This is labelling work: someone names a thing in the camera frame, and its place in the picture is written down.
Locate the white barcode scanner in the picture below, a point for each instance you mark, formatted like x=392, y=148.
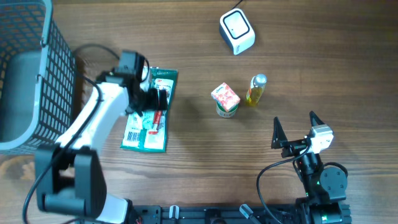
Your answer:
x=236, y=31

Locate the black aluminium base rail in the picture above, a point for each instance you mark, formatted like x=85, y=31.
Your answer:
x=280, y=213

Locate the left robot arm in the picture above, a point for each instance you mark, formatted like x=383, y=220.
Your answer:
x=68, y=176

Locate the yellow oil bottle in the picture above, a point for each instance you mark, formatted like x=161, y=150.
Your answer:
x=256, y=89

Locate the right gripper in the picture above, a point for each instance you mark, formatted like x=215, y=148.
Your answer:
x=280, y=140

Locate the grey plastic mesh basket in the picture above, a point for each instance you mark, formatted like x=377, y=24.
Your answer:
x=38, y=76

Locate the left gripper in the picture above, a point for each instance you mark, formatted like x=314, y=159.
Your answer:
x=151, y=104

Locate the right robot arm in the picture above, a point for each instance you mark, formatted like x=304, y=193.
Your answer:
x=324, y=183

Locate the green 3M gloves package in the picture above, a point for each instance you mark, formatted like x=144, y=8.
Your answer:
x=148, y=133

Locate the green white can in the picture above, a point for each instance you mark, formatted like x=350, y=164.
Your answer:
x=226, y=114

